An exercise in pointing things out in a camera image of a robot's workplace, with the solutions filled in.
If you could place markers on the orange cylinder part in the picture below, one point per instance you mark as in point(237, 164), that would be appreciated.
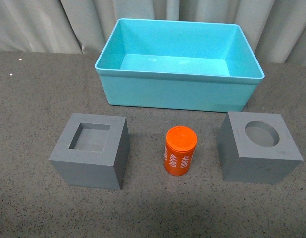
point(180, 145)

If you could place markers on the gray cube square hole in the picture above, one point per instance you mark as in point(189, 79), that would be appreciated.
point(92, 151)

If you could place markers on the gray cube round hole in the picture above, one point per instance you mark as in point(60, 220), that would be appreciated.
point(256, 148)

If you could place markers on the blue plastic box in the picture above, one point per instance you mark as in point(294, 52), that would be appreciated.
point(178, 65)

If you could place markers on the white curtain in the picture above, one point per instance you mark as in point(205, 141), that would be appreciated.
point(275, 29)

